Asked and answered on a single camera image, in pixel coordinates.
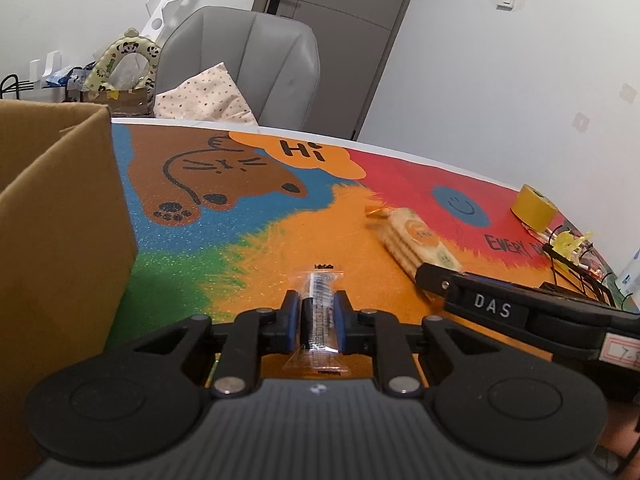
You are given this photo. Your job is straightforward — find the yellow tape roll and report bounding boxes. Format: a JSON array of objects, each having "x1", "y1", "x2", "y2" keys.
[{"x1": 509, "y1": 183, "x2": 559, "y2": 234}]

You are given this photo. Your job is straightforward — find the clear snack bar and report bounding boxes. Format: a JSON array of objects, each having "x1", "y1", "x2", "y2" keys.
[{"x1": 282, "y1": 269, "x2": 352, "y2": 377}]

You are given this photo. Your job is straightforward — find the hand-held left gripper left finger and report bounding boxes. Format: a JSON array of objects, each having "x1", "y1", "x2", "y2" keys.
[{"x1": 115, "y1": 289, "x2": 301, "y2": 396}]

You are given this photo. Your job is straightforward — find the dotted cream pillow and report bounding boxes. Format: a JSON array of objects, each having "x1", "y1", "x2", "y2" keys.
[{"x1": 153, "y1": 62, "x2": 261, "y2": 126}]

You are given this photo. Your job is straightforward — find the black metal shoe rack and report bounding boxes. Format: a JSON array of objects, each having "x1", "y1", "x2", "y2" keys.
[{"x1": 0, "y1": 73, "x2": 52, "y2": 102}]

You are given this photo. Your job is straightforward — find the taped cardboard floor box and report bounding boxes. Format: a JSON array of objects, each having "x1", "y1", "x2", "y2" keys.
[{"x1": 82, "y1": 84, "x2": 154, "y2": 117}]

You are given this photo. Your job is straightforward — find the panda print inflatable ring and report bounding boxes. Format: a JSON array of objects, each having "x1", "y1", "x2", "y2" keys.
[{"x1": 83, "y1": 28, "x2": 162, "y2": 94}]

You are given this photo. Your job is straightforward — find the black wire rack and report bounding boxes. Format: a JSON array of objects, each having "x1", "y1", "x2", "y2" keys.
[{"x1": 542, "y1": 229, "x2": 640, "y2": 312}]

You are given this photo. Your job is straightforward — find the white holder on shoe rack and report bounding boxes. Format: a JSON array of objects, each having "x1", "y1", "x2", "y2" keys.
[{"x1": 29, "y1": 49, "x2": 64, "y2": 84}]

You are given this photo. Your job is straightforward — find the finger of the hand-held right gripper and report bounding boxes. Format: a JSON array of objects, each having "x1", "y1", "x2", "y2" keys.
[{"x1": 414, "y1": 262, "x2": 467, "y2": 307}]

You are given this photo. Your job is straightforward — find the white spray bottle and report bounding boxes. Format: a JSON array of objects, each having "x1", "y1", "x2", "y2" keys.
[{"x1": 617, "y1": 247, "x2": 640, "y2": 302}]

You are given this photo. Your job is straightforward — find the cream green biscuit pack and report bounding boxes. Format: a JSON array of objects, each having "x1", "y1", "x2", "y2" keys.
[{"x1": 363, "y1": 203, "x2": 464, "y2": 287}]

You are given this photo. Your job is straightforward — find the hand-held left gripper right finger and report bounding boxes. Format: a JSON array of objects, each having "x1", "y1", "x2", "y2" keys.
[{"x1": 333, "y1": 289, "x2": 527, "y2": 396}]

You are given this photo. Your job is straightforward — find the grey padded chair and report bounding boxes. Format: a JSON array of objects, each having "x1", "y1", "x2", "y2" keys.
[{"x1": 154, "y1": 5, "x2": 321, "y2": 129}]

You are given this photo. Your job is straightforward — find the grey brown door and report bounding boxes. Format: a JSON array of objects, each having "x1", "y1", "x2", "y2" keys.
[{"x1": 252, "y1": 0, "x2": 426, "y2": 142}]

